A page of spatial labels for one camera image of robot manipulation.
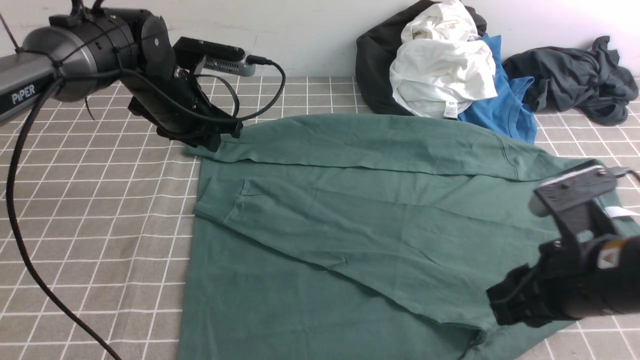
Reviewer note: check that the green long sleeve shirt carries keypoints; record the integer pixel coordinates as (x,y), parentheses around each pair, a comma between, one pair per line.
(362,237)

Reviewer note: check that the black cable image left arm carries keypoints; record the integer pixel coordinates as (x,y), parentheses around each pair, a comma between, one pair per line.
(104,207)

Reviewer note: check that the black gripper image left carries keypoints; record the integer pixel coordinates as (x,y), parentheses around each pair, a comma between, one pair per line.
(180,110)

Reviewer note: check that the dark grey crumpled garment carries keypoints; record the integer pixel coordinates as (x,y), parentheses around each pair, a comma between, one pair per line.
(590,80)

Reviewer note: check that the grey checkered tablecloth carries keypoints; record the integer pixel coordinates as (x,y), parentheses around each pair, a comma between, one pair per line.
(565,134)

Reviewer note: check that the blue t-shirt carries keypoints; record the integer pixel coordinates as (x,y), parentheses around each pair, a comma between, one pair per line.
(505,113)

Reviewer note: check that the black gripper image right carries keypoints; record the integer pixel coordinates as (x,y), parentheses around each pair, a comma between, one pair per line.
(526,295)

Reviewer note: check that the black garment in pile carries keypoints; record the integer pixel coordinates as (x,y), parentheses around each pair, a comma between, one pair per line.
(377,49)

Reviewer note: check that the grey robot arm on image left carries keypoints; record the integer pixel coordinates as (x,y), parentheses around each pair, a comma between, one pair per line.
(84,52)

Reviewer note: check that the white crumpled shirt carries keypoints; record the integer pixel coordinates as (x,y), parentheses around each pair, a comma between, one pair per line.
(442,65)

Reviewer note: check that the wrist camera image right arm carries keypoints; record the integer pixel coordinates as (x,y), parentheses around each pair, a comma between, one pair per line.
(570,200)

